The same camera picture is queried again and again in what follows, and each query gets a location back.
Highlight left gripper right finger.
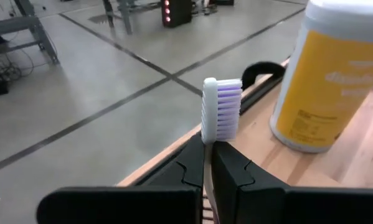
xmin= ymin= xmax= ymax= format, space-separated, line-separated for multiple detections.
xmin=210 ymin=141 xmax=290 ymax=224

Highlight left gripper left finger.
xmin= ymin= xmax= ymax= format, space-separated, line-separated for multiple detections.
xmin=141 ymin=134 xmax=205 ymax=224

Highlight purple white toothbrush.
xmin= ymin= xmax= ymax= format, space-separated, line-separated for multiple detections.
xmin=200 ymin=77 xmax=243 ymax=224

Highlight yellow wipes canister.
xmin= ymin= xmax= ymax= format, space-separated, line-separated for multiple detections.
xmin=268 ymin=0 xmax=373 ymax=154

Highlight black device red lights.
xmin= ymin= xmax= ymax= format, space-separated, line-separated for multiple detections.
xmin=160 ymin=0 xmax=194 ymax=29

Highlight grey metal table legs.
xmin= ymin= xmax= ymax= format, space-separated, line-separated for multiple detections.
xmin=102 ymin=0 xmax=162 ymax=35

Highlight black frame clamp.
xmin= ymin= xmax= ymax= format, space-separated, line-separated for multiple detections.
xmin=240 ymin=61 xmax=286 ymax=91

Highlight grey metal bench frame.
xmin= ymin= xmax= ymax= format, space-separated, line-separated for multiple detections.
xmin=0 ymin=0 xmax=61 ymax=66

